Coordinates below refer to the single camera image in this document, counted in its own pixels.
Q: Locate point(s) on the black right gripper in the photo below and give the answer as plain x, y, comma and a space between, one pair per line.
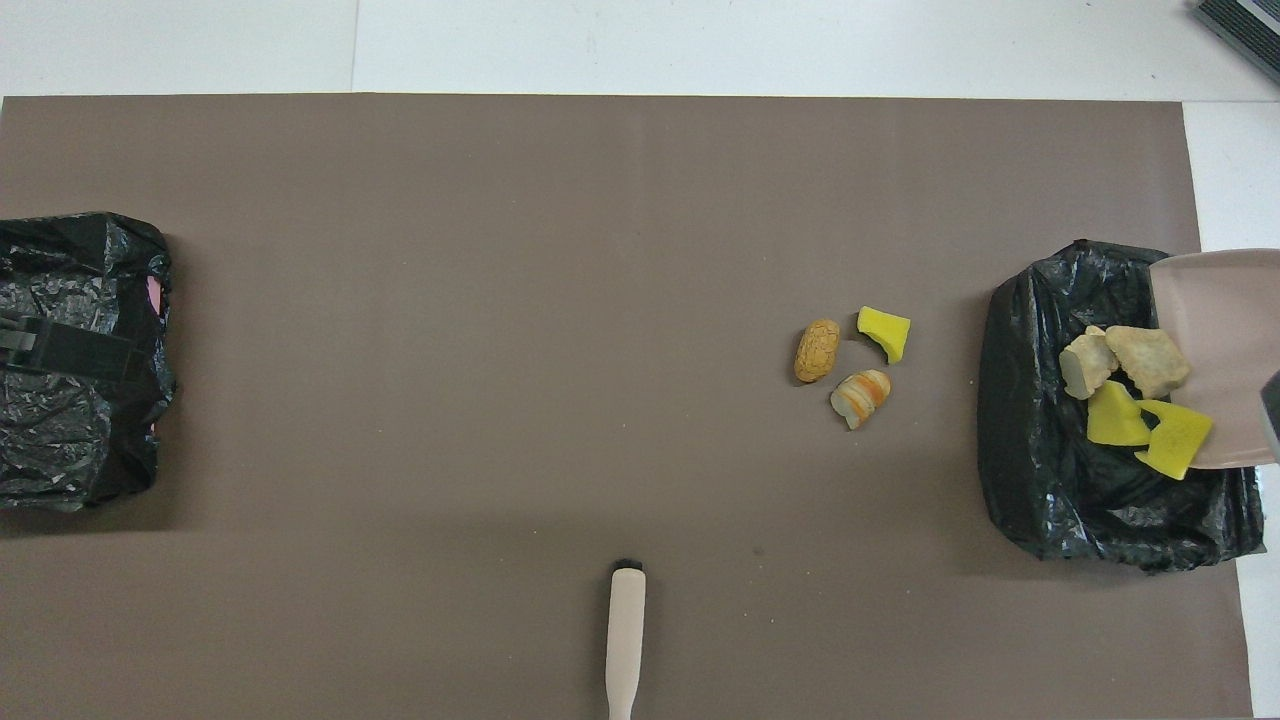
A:
1272, 405

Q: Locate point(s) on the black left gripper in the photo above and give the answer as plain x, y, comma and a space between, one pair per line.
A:
18, 340

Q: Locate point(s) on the beige plastic dustpan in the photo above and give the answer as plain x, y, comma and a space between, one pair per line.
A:
1230, 330

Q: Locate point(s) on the yellow sponge piece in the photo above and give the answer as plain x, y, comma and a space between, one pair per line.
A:
1115, 418
886, 332
1175, 440

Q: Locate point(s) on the striped croissant piece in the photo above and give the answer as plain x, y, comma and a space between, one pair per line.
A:
1148, 360
1086, 363
860, 398

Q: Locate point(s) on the beige hand brush black bristles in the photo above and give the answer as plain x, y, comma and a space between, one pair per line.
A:
625, 630

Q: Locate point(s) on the black bag-lined bin pink patch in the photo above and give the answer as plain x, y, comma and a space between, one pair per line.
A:
80, 450

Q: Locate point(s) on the grey ribbed device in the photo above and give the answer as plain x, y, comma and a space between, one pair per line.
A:
1240, 30

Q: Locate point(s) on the brown table mat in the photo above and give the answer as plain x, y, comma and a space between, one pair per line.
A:
500, 250

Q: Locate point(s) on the brown oval bread roll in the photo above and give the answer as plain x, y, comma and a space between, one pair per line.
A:
817, 351

